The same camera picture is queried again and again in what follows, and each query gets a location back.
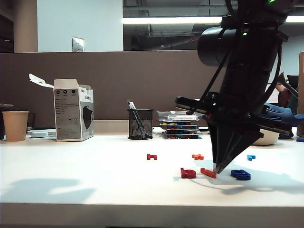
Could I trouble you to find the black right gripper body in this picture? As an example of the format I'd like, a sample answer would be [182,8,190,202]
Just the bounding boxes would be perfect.
[175,71,293,136]

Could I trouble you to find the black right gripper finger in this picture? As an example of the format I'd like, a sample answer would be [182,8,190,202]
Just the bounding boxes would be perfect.
[206,116,238,171]
[217,129,264,174]

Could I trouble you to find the dark blue letter g magnet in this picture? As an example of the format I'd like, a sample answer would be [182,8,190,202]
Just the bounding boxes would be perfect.
[230,169,251,181]

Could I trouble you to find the orange letter i magnet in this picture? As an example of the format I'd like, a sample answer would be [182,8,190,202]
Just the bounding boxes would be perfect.
[200,167,217,179]

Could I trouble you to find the red letter b magnet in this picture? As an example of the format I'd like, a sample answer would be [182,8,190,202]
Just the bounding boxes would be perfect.
[180,167,197,179]

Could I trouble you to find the beige oval paper bowl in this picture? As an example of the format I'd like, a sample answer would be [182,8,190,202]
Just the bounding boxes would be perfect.
[251,129,280,146]

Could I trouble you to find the computer monitor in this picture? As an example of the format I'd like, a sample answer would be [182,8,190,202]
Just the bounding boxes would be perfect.
[270,89,281,104]

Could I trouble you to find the seated person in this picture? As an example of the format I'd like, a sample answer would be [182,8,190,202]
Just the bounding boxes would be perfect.
[276,75,299,114]

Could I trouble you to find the grey funnel-shaped lamp head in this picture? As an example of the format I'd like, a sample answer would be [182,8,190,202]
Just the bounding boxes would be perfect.
[276,72,299,97]

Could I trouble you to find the black mesh pen holder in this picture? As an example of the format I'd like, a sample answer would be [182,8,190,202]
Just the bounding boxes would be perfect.
[127,109,154,141]

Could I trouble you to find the clear ballpoint pen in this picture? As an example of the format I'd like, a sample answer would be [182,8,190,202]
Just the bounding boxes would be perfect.
[127,101,147,138]

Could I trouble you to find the ceiling light strip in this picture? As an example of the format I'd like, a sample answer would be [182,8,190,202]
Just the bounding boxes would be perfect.
[122,15,304,24]

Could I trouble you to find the brown desk partition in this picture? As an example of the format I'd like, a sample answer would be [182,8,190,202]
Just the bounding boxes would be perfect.
[0,49,228,130]

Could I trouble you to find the white grey face mask box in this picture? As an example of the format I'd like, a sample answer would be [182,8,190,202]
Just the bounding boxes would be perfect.
[28,73,95,143]

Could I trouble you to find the brown paper cup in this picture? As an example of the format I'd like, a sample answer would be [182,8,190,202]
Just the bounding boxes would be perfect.
[1,111,29,143]

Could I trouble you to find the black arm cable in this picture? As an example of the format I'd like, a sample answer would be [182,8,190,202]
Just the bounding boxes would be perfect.
[190,28,283,114]

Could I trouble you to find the wooden post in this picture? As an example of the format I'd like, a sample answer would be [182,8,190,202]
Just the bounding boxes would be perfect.
[298,51,304,138]

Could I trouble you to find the silver wall plate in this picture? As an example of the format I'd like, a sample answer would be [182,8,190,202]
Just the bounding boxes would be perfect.
[72,37,85,52]

